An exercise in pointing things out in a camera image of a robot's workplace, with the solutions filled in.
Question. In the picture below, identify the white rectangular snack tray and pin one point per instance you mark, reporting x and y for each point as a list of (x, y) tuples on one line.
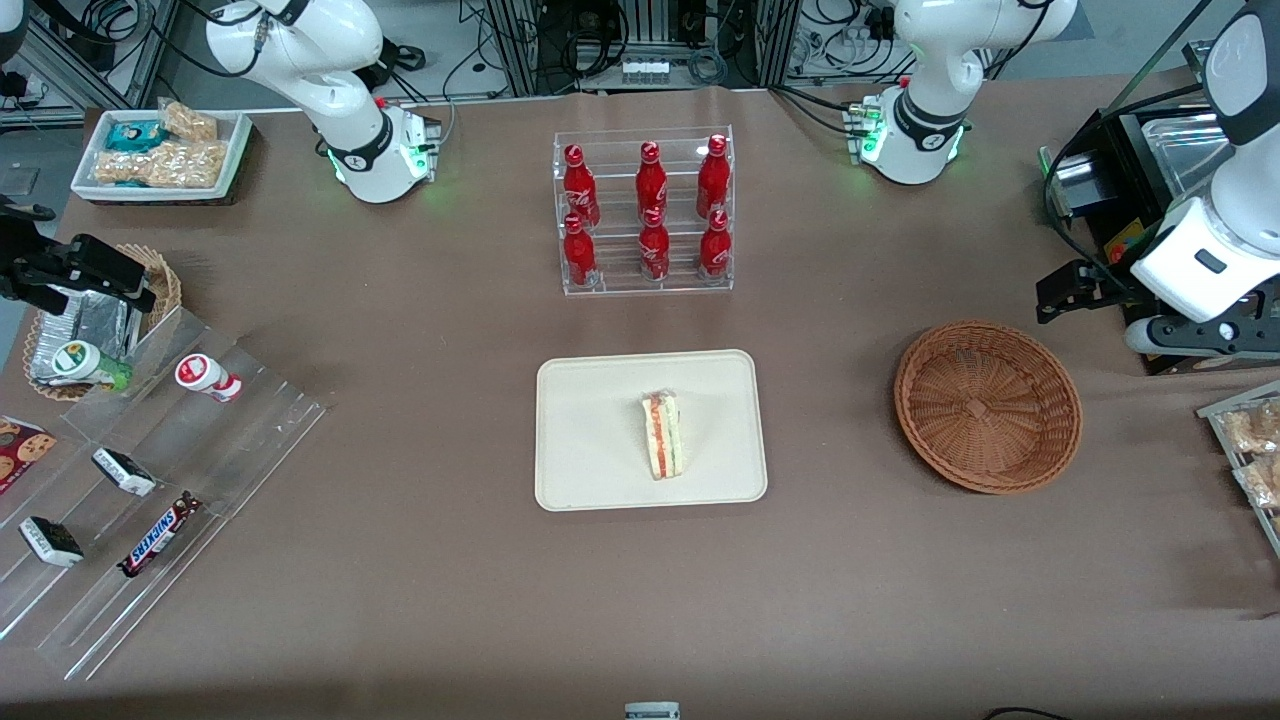
[(235, 150)]

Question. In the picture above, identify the aluminium frame stand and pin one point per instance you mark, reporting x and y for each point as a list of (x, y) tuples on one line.
[(60, 60)]

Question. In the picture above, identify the black white snack bar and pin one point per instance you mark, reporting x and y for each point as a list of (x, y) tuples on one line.
[(124, 472), (50, 541)]

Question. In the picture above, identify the white label tag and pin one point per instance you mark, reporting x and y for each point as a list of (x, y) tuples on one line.
[(652, 712)]

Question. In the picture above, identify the cream plastic serving tray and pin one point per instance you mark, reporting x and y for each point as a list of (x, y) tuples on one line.
[(590, 440)]

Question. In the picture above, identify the large rice cracker pack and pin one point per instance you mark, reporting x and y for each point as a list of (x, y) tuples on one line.
[(165, 165)]

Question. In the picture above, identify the light brown wicker basket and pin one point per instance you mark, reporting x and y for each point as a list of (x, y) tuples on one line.
[(168, 285)]

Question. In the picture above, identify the triangle sandwich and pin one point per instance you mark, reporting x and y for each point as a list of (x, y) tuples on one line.
[(664, 440)]

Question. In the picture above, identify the silver foil bag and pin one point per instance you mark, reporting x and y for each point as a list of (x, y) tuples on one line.
[(90, 320)]

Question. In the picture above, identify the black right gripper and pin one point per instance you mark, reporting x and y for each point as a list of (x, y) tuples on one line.
[(22, 262)]

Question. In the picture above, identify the red white yogurt bottle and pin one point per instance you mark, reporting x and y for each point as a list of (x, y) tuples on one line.
[(203, 375)]

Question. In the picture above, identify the small rice cracker pack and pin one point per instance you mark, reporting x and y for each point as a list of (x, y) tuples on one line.
[(190, 122)]

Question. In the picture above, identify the clear wrapped pastry pack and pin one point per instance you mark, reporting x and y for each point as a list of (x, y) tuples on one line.
[(1262, 482), (1255, 428)]

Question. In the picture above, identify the chocolate chip cookie package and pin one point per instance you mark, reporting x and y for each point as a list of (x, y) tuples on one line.
[(22, 452)]

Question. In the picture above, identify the grey snack tray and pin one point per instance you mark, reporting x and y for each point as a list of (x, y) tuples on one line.
[(1215, 420)]

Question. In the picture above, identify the clear acrylic bottle rack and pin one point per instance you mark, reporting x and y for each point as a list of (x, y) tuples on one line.
[(645, 275)]

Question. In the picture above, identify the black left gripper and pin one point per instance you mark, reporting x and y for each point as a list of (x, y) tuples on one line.
[(1117, 288)]

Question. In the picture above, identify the snickers chocolate bar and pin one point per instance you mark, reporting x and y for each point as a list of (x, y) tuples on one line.
[(158, 535)]

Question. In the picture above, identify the white power strip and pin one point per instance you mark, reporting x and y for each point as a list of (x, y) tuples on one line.
[(645, 72)]

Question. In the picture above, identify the green white yogurt bottle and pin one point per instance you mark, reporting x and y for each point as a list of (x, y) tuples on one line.
[(85, 362)]

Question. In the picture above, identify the shiny metal pan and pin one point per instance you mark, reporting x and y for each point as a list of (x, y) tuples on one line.
[(1180, 150)]

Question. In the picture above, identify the clear acrylic stepped display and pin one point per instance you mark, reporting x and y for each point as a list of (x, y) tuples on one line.
[(230, 450)]

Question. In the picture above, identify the red cola bottle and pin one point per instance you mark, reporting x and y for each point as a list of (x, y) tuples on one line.
[(580, 195), (655, 252), (715, 250), (713, 185), (651, 185), (579, 258)]

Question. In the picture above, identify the aluminium frame rack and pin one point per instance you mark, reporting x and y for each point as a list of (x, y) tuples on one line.
[(520, 45)]

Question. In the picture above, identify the brown round wicker basket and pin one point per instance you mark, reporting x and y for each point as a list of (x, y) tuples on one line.
[(985, 405)]

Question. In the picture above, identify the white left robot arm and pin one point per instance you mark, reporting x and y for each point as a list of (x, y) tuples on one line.
[(935, 100)]

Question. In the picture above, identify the teal snack packet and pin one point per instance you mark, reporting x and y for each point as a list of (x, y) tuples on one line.
[(133, 135)]

